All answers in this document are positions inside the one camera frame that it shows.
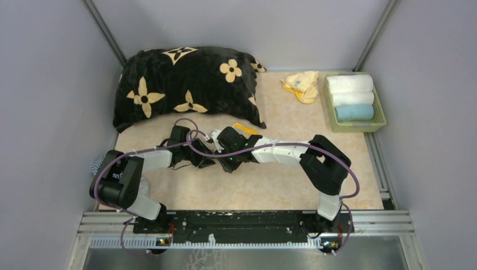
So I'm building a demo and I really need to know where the light blue towel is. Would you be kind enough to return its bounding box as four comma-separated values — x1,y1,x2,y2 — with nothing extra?
335,104,374,122

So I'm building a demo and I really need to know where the white toothed cable strip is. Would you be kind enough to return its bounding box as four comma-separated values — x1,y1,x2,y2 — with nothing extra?
90,234,323,250

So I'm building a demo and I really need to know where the aluminium frame rail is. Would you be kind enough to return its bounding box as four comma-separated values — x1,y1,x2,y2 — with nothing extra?
76,210,415,236

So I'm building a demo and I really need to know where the pale yellow cream towel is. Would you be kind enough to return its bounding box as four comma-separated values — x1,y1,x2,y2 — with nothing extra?
281,71,319,104

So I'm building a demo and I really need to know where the blue white striped towel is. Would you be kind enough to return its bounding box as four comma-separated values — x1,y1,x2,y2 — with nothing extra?
91,155,150,198

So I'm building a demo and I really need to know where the black pillow with tan flowers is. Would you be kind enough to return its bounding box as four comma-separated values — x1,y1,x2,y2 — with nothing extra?
112,46,267,133

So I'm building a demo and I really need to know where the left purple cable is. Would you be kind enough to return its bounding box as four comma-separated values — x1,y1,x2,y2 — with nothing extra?
93,118,200,259

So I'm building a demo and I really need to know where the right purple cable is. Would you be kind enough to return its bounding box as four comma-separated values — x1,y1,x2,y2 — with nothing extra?
186,130,361,256

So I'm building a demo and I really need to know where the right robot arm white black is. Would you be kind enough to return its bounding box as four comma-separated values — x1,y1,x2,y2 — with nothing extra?
209,127,351,232

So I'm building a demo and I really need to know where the purple cable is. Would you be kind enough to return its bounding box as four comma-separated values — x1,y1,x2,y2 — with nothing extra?
93,118,200,259
186,130,361,256

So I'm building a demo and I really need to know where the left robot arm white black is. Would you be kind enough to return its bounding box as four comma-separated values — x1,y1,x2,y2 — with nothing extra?
89,125,215,233

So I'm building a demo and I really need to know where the white rolled towel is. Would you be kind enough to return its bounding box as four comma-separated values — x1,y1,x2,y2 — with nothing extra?
331,92,375,107
326,74,374,93

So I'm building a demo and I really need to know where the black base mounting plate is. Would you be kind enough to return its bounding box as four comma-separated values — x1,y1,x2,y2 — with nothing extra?
133,210,354,244

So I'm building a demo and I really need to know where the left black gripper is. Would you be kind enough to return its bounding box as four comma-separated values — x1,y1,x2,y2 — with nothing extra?
181,138,215,169

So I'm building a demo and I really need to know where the top white rolled towel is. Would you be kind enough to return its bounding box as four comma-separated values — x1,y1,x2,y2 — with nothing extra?
326,74,374,93

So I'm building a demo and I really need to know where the middle white rolled towel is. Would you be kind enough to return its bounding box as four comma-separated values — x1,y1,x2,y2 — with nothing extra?
331,92,375,107

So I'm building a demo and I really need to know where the yellow grey towel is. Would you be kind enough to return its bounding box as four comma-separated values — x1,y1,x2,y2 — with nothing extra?
232,123,260,138

